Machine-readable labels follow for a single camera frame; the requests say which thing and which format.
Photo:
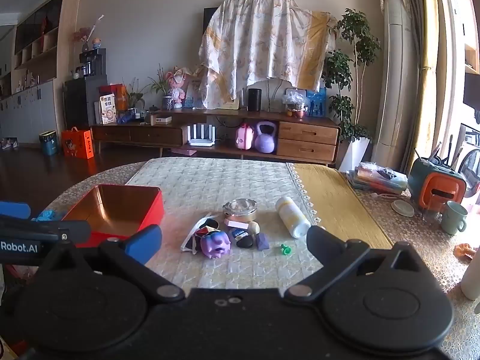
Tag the black oval piece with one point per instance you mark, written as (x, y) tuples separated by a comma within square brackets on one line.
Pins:
[(212, 224)]

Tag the small green plant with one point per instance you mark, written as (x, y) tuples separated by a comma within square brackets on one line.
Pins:
[(135, 97)]

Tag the pink plush doll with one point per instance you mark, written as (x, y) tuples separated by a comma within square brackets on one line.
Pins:
[(178, 90)]

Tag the pink flat mat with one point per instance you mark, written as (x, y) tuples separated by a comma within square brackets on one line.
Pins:
[(183, 152)]

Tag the plant in patterned vase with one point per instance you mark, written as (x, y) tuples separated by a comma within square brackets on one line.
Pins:
[(167, 102)]

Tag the quilted pale table mat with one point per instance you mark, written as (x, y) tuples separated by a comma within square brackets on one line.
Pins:
[(210, 180)]

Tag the pink ridged block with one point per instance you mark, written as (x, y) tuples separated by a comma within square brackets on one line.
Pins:
[(236, 224)]

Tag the orange red gift bag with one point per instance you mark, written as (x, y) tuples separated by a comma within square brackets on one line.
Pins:
[(120, 95)]

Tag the purple toy figure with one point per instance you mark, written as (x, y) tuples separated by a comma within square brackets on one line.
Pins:
[(213, 243)]

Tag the blue picture box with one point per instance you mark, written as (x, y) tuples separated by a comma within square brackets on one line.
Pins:
[(315, 103)]

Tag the purple block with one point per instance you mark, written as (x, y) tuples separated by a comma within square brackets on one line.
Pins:
[(261, 242)]

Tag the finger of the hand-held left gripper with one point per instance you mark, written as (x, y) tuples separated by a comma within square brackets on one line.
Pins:
[(13, 210)]

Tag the dark cabinet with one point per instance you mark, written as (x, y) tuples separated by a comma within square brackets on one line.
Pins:
[(78, 101)]

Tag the small green toy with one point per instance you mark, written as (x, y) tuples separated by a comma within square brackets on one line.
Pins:
[(285, 249)]

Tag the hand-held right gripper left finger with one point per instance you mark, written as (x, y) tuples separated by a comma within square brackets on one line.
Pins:
[(144, 242)]

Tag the orange toy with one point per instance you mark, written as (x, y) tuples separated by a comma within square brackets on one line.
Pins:
[(464, 251)]

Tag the yellow table runner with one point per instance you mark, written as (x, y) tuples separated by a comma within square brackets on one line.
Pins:
[(337, 202)]

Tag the white cylinder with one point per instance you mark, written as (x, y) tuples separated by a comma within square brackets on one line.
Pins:
[(471, 277)]

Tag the clear plastic bag of fruit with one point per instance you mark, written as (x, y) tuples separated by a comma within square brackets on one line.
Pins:
[(294, 101)]

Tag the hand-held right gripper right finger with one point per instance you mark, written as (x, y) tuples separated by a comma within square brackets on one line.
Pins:
[(318, 243)]

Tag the white router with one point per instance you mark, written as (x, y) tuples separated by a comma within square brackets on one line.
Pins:
[(201, 138)]

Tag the stack of folders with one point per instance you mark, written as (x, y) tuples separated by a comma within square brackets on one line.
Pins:
[(375, 180)]

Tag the standing air conditioner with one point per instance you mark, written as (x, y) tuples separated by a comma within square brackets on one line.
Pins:
[(397, 82)]

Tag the purple kettlebell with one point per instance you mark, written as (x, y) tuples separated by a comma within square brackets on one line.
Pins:
[(265, 142)]

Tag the white and yellow bottle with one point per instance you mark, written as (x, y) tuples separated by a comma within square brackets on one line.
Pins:
[(292, 219)]

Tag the vase of pink flowers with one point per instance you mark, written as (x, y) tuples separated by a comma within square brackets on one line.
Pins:
[(87, 37)]

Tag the white and brown snack box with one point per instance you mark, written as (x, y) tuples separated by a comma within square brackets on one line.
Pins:
[(108, 110)]

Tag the black television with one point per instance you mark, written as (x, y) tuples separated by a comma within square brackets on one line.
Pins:
[(208, 18)]

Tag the yellow curtain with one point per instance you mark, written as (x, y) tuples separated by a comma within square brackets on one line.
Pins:
[(431, 63)]

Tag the green mug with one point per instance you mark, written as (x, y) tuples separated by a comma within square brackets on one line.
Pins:
[(452, 217)]

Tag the orange gift box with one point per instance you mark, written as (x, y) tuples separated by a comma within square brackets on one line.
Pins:
[(77, 144)]

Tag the small blue labelled packet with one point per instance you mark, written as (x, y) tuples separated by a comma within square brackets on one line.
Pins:
[(238, 233)]

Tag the teal waste bin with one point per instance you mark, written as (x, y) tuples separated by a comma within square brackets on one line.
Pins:
[(48, 144)]

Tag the pink toy case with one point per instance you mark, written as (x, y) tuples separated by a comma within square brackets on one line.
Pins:
[(244, 138)]

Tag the red tin box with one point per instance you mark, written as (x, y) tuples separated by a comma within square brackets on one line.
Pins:
[(150, 210)]

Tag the teal crumpled plastic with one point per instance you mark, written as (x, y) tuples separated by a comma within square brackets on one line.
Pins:
[(50, 215)]

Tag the small beige box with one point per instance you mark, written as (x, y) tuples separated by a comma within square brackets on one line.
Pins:
[(161, 120)]

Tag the black cylinder speaker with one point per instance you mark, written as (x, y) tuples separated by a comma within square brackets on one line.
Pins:
[(254, 99)]

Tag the drinking glass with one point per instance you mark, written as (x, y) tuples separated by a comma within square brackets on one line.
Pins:
[(431, 214)]

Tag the black pebble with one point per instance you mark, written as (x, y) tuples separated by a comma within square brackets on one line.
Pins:
[(245, 241)]

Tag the round steel tin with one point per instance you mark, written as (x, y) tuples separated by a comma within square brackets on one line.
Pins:
[(240, 212)]

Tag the teal and orange utensil holder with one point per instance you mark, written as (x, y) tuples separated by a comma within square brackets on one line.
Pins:
[(438, 187)]

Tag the wooden television cabinet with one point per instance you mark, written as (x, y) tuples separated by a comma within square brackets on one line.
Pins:
[(307, 135)]

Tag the black coffee machine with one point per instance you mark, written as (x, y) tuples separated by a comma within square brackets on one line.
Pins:
[(93, 63)]

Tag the wall shelf unit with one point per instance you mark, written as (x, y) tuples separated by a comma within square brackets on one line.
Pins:
[(37, 82)]

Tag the potted tree in white pot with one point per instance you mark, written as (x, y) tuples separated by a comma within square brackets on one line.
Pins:
[(354, 153)]

